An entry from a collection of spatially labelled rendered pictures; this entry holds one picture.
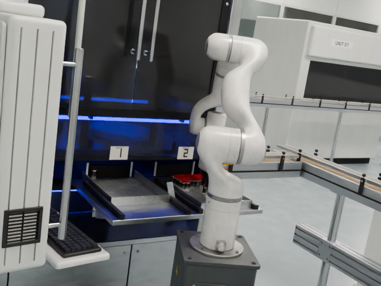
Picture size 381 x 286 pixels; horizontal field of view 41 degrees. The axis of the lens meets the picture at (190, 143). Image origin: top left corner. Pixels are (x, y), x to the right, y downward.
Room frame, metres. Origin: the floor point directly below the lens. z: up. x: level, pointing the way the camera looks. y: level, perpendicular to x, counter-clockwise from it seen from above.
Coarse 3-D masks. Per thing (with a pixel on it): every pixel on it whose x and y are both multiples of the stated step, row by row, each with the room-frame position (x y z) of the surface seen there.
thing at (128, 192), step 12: (96, 180) 2.14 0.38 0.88; (108, 180) 2.17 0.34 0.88; (120, 180) 2.19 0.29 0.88; (132, 180) 2.22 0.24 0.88; (144, 180) 2.19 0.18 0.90; (108, 192) 2.01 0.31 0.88; (120, 192) 2.03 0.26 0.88; (132, 192) 2.05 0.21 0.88; (144, 192) 2.07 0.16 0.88; (156, 192) 2.09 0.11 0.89; (120, 204) 1.88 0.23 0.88; (132, 204) 1.91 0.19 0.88
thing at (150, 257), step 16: (128, 240) 2.20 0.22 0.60; (144, 240) 2.24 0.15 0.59; (160, 240) 2.29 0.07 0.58; (176, 240) 2.34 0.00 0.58; (112, 256) 2.16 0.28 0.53; (128, 256) 2.21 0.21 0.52; (144, 256) 2.25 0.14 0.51; (160, 256) 2.30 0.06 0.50; (16, 272) 1.93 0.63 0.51; (32, 272) 1.97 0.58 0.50; (48, 272) 2.00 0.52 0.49; (64, 272) 2.04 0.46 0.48; (80, 272) 2.08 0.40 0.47; (96, 272) 2.12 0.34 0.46; (112, 272) 2.17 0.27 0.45; (128, 272) 2.22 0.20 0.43; (144, 272) 2.26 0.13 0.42; (160, 272) 2.31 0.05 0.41
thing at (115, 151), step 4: (112, 148) 2.13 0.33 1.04; (116, 148) 2.14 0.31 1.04; (120, 148) 2.15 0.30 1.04; (124, 148) 2.16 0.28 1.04; (128, 148) 2.17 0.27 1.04; (112, 152) 2.13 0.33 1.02; (116, 152) 2.14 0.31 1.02; (124, 152) 2.16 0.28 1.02; (112, 156) 2.13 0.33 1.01; (116, 156) 2.14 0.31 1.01; (124, 156) 2.16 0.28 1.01
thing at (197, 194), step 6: (162, 180) 2.23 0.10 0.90; (174, 186) 2.14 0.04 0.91; (180, 192) 2.09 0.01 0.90; (186, 192) 2.06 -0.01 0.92; (192, 192) 2.17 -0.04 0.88; (198, 192) 2.19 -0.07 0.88; (192, 198) 2.01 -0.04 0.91; (198, 198) 2.11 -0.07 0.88; (204, 198) 2.12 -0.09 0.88; (246, 198) 2.12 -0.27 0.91; (198, 204) 1.96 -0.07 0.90; (204, 204) 1.95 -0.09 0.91; (246, 204) 2.07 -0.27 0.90; (204, 210) 1.96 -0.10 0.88
